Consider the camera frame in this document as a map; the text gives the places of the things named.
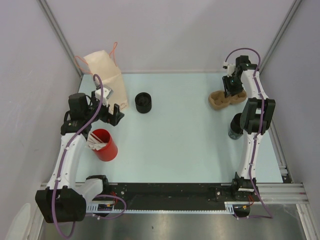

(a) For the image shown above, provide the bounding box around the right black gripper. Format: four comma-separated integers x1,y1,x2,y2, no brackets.
222,73,244,98

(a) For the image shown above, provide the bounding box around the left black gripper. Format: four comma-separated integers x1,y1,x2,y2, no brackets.
84,91,124,126

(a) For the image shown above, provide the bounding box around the brown pulp cup carrier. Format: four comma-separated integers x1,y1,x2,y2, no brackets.
208,90,247,111

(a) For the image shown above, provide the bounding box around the beige paper takeout bag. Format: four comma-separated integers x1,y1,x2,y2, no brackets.
74,42,129,112

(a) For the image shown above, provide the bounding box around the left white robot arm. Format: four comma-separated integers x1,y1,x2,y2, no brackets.
35,88,125,224

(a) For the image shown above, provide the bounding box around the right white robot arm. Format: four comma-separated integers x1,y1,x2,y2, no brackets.
222,55,276,201

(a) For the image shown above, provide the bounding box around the short black coffee cup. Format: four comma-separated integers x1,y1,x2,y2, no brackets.
134,92,152,114

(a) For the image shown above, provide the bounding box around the tall black coffee cup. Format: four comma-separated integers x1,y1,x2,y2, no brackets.
228,113,243,140

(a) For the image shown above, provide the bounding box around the red cylindrical container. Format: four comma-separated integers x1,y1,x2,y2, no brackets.
91,128,118,162

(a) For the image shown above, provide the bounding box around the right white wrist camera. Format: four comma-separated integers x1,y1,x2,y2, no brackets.
222,61,236,77

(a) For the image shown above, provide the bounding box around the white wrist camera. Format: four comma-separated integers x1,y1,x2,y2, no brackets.
222,61,236,77
94,86,114,107

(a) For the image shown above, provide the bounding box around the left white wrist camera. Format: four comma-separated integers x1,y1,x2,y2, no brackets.
94,86,114,107

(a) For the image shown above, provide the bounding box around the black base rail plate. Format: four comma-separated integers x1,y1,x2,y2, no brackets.
104,182,249,211

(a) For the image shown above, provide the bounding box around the white slotted cable duct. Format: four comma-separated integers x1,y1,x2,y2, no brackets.
84,201,251,215

